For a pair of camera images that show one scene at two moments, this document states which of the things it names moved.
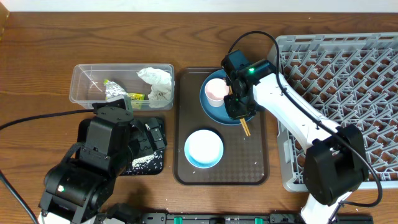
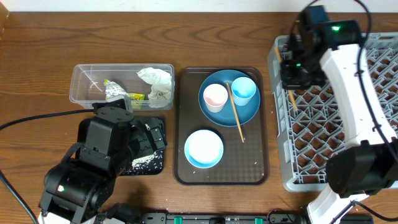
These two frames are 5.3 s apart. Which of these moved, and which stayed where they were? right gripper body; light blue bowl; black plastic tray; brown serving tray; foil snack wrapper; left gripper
Moved: right gripper body
Stayed: black plastic tray; left gripper; brown serving tray; foil snack wrapper; light blue bowl
